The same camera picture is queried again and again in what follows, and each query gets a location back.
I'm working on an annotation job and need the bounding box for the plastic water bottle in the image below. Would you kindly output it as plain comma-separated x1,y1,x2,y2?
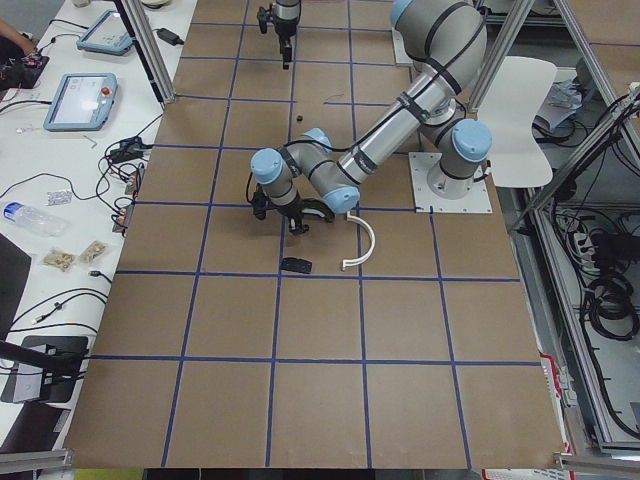
1,201,68,237

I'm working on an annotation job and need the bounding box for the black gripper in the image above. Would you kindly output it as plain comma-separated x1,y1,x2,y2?
271,195,310,234
279,36,293,70

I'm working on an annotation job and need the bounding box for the aluminium frame post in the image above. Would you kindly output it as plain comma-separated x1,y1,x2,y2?
114,0,175,105

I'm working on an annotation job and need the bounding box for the teach pendant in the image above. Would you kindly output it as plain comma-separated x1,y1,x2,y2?
43,73,118,132
76,10,133,56

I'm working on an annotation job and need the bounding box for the far teach pendant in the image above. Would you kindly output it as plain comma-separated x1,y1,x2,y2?
76,10,133,56

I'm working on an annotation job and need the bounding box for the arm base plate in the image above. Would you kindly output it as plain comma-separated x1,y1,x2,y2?
391,29,413,67
409,152,493,214

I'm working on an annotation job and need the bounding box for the green brake shoe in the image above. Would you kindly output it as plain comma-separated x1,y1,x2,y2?
302,198,335,223

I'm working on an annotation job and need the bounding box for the white curved plastic part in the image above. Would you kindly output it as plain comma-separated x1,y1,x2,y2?
340,210,378,272

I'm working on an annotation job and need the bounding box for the black brake pad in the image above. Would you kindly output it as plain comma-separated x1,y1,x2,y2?
280,257,313,275

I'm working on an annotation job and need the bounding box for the white plastic chair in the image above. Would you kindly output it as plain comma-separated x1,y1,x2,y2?
477,56,557,188

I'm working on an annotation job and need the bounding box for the black power adapter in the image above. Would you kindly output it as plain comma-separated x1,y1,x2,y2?
156,28,184,46

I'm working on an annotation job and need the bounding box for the near teach pendant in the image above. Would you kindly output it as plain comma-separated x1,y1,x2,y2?
43,73,118,132

